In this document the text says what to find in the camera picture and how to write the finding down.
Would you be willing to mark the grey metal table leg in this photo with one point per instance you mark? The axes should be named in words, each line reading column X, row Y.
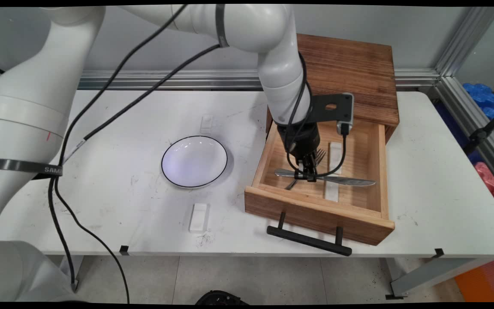
column 427, row 274
column 72, row 265

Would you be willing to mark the white ceramic cutlery rest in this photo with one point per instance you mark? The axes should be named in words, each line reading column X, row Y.
column 206, row 124
column 332, row 194
column 197, row 219
column 335, row 161

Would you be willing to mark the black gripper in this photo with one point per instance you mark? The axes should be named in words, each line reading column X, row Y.
column 305, row 137

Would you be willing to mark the blue foam pieces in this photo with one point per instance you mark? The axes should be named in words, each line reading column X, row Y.
column 480, row 94

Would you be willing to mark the red foam piece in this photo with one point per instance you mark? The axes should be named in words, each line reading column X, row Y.
column 485, row 176

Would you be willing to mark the black tripod stand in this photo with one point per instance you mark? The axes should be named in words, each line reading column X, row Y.
column 480, row 134

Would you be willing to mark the black round object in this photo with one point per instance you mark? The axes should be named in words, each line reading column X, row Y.
column 221, row 298

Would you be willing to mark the orange box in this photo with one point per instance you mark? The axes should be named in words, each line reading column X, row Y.
column 483, row 283

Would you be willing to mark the long aluminium frame rail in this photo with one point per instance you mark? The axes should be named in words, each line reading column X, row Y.
column 212, row 79

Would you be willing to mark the silver table knife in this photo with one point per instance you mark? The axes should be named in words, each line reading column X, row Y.
column 354, row 181

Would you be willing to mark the silver metal fork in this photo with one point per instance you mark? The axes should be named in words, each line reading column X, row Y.
column 320, row 156

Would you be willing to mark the black table edge clip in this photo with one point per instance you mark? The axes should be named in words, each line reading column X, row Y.
column 124, row 250
column 439, row 252

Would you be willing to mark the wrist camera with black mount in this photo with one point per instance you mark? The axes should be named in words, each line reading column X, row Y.
column 330, row 105

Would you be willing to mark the light wooden drawer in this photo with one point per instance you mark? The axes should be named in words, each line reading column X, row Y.
column 315, row 210

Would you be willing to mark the white plate with black rim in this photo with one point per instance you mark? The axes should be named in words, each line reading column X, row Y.
column 194, row 162

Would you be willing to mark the sloping aluminium frame rail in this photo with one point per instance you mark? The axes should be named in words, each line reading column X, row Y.
column 474, row 124

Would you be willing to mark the dark wooden cabinet box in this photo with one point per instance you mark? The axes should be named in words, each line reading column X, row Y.
column 358, row 68

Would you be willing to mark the upright aluminium frame post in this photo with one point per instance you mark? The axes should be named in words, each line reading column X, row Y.
column 465, row 43

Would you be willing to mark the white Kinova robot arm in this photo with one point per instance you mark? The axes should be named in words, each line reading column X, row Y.
column 28, row 107

